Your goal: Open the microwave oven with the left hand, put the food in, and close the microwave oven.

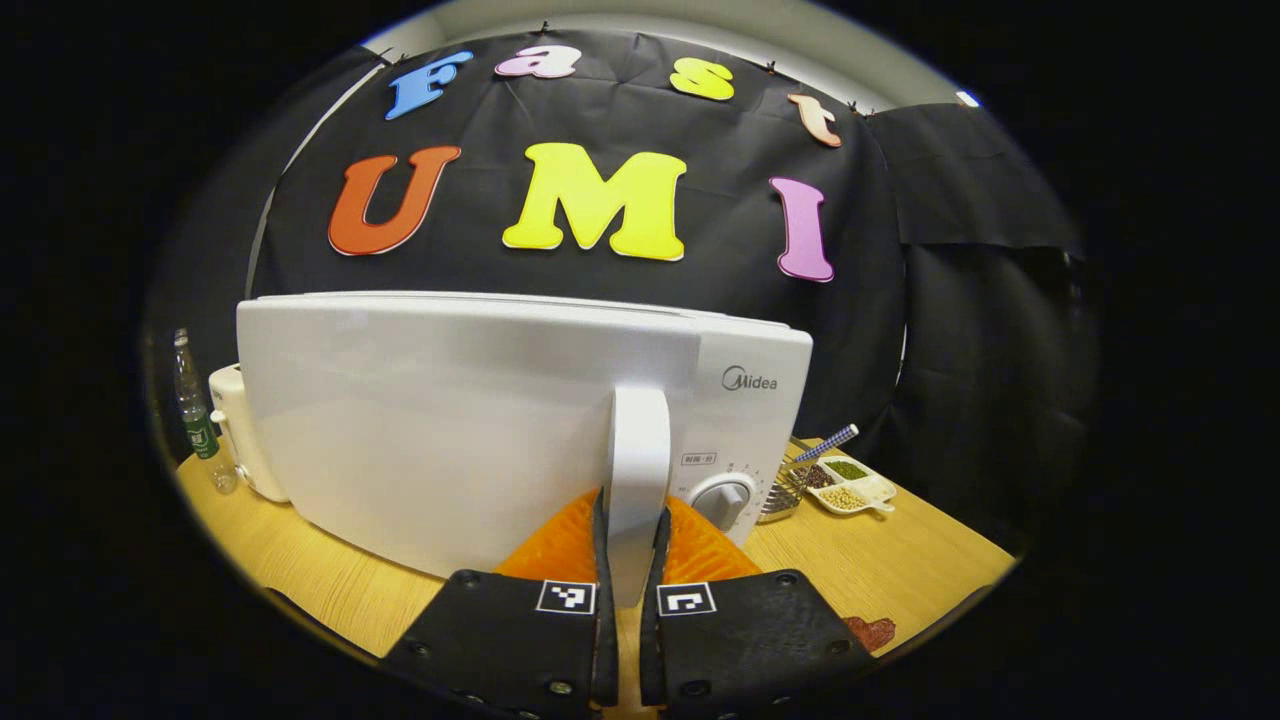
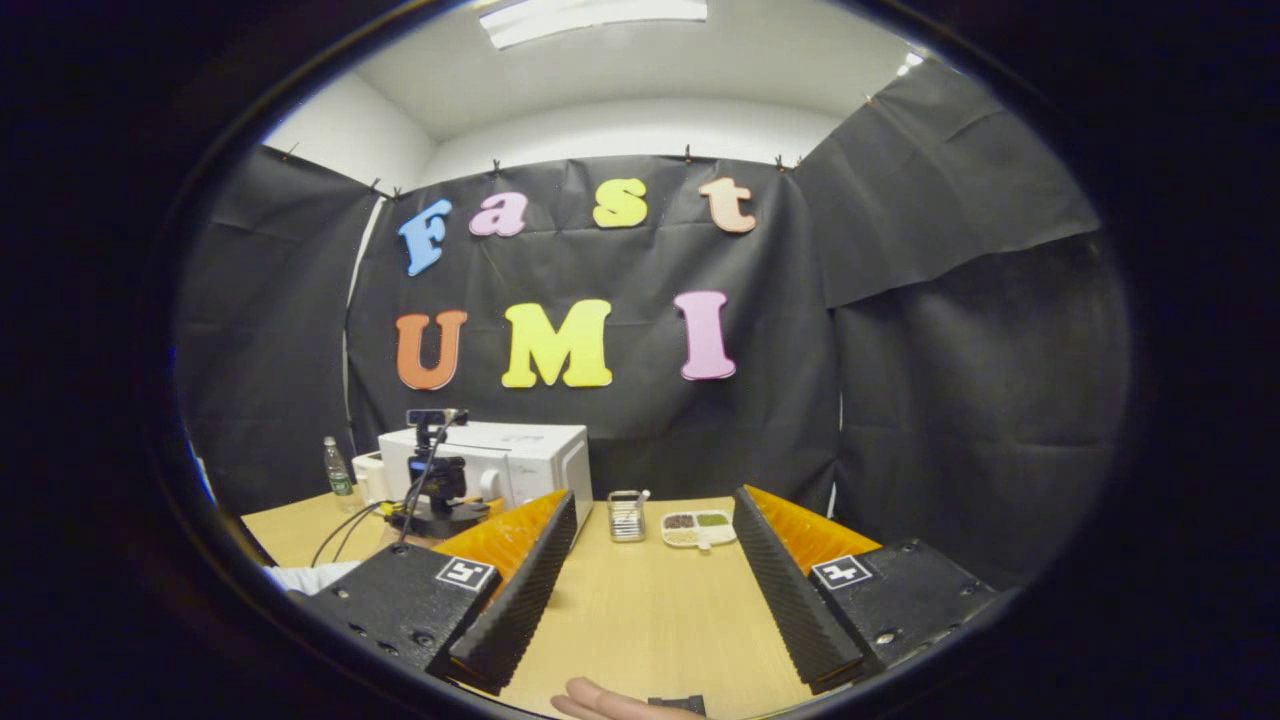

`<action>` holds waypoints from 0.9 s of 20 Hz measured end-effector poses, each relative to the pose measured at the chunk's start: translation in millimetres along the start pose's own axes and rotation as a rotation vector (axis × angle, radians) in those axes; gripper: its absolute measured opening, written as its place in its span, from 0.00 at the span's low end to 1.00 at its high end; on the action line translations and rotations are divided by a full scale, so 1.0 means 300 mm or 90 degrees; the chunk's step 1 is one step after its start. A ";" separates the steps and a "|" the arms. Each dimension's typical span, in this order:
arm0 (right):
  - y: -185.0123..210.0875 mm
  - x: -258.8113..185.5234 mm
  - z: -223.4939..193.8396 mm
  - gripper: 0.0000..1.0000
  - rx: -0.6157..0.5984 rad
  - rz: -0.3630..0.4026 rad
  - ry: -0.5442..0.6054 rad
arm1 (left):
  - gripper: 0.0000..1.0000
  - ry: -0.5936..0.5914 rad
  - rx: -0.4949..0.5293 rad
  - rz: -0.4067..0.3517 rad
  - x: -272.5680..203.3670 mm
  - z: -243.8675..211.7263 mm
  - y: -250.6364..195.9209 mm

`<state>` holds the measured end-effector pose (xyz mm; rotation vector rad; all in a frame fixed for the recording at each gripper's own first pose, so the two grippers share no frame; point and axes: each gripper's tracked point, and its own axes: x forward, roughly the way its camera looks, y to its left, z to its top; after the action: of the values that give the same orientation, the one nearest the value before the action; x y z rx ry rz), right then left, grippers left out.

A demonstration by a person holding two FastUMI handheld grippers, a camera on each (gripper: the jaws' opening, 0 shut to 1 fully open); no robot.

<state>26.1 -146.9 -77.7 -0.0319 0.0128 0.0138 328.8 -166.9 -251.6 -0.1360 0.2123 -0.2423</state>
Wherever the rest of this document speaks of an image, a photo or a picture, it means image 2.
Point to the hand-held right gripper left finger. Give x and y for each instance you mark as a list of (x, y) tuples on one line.
[(515, 610)]

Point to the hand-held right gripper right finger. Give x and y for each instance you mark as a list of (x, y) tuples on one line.
[(795, 600)]

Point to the white microwave oven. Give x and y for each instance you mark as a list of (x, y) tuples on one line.
[(530, 465)]

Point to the white toaster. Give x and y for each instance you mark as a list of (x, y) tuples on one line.
[(368, 478)]

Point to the clear plastic water bottle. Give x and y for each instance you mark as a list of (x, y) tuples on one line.
[(338, 472)]

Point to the white divided snack dish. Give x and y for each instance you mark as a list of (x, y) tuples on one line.
[(698, 528)]

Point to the black backdrop cloth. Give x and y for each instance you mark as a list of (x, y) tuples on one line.
[(900, 350)]

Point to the ceiling light panel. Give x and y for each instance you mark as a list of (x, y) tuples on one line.
[(590, 20), (908, 62)]

